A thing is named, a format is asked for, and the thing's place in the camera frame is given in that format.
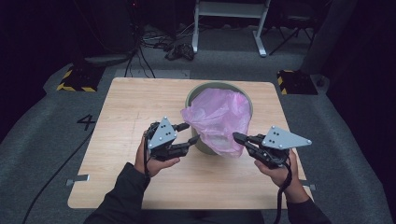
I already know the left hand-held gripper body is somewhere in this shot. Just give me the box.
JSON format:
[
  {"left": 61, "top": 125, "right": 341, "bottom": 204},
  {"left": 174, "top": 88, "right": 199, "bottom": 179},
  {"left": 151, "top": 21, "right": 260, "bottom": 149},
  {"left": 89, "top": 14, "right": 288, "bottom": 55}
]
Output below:
[{"left": 146, "top": 116, "right": 190, "bottom": 162}]

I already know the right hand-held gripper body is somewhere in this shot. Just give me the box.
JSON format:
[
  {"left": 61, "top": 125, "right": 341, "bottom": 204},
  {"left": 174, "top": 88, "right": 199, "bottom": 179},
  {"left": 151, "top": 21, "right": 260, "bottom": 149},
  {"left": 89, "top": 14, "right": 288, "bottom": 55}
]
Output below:
[{"left": 258, "top": 125, "right": 313, "bottom": 170}]

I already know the green plastic bin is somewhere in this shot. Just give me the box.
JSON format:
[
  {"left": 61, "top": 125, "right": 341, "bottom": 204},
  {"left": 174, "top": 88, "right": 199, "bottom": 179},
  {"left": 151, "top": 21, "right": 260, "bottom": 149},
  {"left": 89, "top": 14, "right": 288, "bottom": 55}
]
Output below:
[{"left": 185, "top": 81, "right": 254, "bottom": 156}]

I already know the pink plastic bag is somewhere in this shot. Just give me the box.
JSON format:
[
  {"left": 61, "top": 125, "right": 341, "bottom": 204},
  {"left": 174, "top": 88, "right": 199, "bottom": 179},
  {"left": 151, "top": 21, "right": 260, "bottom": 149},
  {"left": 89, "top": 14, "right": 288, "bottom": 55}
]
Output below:
[{"left": 180, "top": 87, "right": 252, "bottom": 158}]

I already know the person's left hand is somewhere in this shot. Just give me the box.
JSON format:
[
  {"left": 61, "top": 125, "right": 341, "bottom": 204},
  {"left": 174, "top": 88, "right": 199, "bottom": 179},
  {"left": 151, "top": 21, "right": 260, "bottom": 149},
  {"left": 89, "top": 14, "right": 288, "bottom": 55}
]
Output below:
[{"left": 134, "top": 132, "right": 181, "bottom": 178}]

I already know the person's right hand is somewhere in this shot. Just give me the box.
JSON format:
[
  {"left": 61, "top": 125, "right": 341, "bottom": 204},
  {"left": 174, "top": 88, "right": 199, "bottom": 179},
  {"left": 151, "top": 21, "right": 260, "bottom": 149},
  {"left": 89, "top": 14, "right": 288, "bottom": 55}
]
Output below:
[{"left": 254, "top": 148, "right": 307, "bottom": 203}]

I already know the black yellow striped base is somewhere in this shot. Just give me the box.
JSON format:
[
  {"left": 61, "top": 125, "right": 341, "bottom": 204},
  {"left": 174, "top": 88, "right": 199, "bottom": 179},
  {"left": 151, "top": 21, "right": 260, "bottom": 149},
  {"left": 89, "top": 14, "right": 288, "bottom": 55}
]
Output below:
[
  {"left": 56, "top": 63, "right": 106, "bottom": 92},
  {"left": 276, "top": 69, "right": 319, "bottom": 96}
]

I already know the dark crumpled floor object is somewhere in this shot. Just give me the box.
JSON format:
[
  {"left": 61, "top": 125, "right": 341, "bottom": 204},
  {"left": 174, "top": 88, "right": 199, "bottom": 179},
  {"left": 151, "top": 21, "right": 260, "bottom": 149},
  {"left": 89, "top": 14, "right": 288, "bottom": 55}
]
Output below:
[{"left": 163, "top": 42, "right": 195, "bottom": 62}]

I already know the grey flat stand base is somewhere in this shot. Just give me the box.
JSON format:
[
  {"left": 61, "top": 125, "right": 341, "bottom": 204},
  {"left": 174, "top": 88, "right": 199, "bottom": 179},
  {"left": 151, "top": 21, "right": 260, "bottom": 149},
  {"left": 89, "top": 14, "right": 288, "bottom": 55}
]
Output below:
[{"left": 83, "top": 54, "right": 135, "bottom": 67}]

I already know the grey pillar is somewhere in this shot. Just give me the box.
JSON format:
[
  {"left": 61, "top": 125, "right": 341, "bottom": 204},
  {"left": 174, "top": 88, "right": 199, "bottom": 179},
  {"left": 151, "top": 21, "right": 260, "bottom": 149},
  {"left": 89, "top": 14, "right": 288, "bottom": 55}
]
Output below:
[{"left": 300, "top": 0, "right": 359, "bottom": 76}]

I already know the black folding chair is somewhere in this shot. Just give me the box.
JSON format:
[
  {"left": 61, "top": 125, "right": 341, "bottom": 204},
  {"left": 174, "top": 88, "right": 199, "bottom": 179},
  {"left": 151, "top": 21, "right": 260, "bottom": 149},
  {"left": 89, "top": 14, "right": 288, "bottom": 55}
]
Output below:
[{"left": 269, "top": 8, "right": 317, "bottom": 57}]

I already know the white metal stand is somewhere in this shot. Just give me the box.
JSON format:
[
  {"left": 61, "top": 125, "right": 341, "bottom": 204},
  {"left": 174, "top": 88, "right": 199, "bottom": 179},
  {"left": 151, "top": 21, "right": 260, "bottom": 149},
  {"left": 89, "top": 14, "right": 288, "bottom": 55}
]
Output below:
[{"left": 191, "top": 0, "right": 271, "bottom": 58}]

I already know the right hand-held gripper cable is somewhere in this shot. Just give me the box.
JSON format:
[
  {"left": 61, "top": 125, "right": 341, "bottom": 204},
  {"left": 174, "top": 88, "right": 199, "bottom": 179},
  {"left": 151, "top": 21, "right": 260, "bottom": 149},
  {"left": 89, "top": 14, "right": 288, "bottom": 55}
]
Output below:
[{"left": 273, "top": 158, "right": 293, "bottom": 224}]

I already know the bundle of black cables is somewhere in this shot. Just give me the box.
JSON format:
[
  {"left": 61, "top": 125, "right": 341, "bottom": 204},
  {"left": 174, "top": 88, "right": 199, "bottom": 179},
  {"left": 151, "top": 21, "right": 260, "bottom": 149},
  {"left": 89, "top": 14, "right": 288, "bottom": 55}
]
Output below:
[{"left": 124, "top": 24, "right": 176, "bottom": 78}]

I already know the black floor cable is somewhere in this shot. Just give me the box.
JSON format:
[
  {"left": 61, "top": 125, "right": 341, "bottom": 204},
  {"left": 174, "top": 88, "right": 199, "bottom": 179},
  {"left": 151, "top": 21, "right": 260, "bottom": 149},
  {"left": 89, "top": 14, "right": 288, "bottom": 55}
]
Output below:
[{"left": 21, "top": 129, "right": 96, "bottom": 224}]

